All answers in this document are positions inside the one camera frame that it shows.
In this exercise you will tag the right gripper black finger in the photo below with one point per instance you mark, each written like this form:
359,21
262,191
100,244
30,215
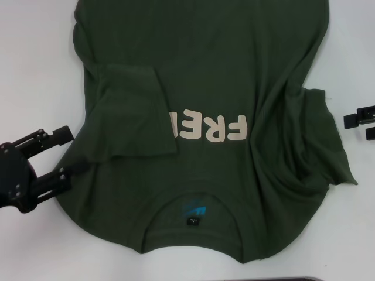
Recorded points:
364,117
370,133

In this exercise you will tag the dark green FREE t-shirt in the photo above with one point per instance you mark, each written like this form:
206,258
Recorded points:
205,58

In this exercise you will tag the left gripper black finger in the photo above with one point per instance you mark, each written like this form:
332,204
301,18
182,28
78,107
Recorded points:
47,137
52,180

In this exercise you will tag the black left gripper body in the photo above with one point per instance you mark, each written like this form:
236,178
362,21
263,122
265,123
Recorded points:
14,175

